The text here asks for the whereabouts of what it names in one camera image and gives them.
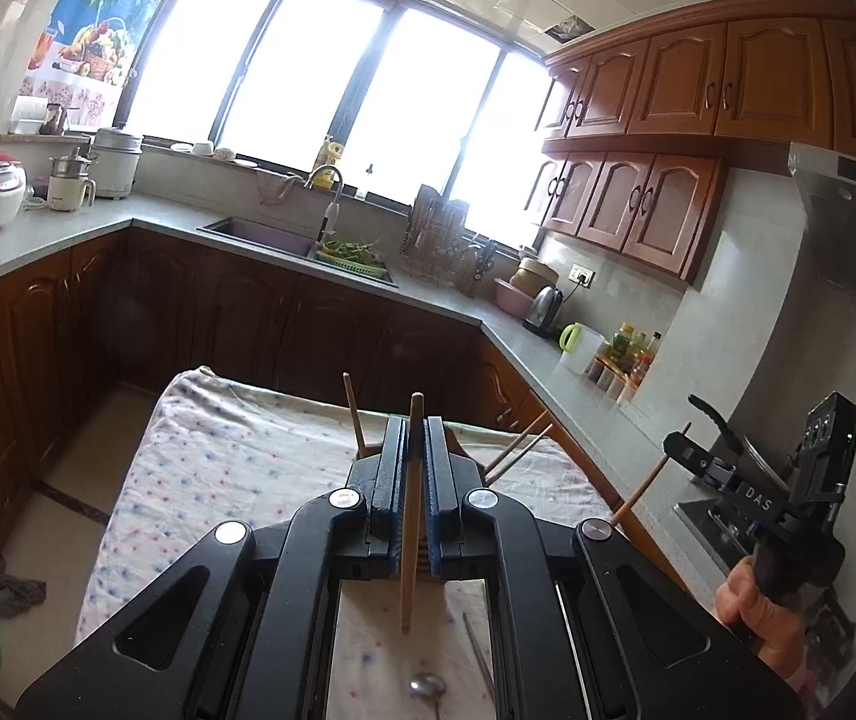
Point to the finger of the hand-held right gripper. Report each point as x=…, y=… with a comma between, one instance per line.
x=690, y=457

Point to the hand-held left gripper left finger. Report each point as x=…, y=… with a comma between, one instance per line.
x=396, y=480

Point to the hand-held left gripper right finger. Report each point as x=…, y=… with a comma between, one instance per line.
x=439, y=495

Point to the ridged wooden chopstick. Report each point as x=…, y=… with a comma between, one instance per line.
x=413, y=540
x=529, y=449
x=642, y=487
x=525, y=436

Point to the dark wooden chopstick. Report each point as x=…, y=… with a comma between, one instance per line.
x=354, y=412

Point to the person's right hand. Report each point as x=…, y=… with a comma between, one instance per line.
x=758, y=615

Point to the black stove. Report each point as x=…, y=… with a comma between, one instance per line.
x=705, y=532

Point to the row of condiment bottles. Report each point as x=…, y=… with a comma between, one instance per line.
x=623, y=360

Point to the floral white tablecloth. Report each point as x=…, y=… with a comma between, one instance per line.
x=248, y=465

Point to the metal chopstick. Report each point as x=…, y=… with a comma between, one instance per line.
x=477, y=649

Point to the metal spoon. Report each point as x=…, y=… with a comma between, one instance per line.
x=428, y=686

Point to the steel electric kettle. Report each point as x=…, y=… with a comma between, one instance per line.
x=544, y=311

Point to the pink basin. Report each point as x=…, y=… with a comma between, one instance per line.
x=510, y=298

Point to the wooden base cabinets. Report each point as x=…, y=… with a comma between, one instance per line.
x=248, y=315

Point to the knife block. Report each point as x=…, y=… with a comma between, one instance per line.
x=477, y=270

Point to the green vegetable basket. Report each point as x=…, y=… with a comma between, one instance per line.
x=349, y=251

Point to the beige ceramic pot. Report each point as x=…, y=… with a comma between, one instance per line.
x=533, y=274

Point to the metal dish rack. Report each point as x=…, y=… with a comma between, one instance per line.
x=435, y=240

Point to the kitchen sink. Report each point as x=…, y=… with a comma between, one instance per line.
x=263, y=236

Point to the metal kitchen faucet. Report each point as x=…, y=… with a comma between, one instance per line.
x=334, y=202

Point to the pink dishcloth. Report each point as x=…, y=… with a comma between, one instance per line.
x=274, y=191

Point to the white bowl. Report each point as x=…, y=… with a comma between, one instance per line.
x=225, y=154
x=203, y=148

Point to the grey floor rag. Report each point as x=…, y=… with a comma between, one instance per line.
x=8, y=589

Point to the kitchen window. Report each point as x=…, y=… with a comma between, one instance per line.
x=323, y=75

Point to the grey kitchen countertop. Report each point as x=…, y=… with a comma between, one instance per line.
x=60, y=229

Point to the large white rice cooker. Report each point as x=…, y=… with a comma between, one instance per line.
x=116, y=165

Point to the small white electric pot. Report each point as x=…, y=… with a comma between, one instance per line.
x=68, y=191

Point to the ceiling vent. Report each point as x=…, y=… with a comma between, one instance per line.
x=569, y=28

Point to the white plastic container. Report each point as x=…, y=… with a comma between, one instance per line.
x=29, y=116

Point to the wall power socket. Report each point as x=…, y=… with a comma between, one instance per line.
x=582, y=274

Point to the wooden wall cabinets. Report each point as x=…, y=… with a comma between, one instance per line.
x=698, y=90

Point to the tropical fruit wall poster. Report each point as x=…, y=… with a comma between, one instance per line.
x=105, y=7

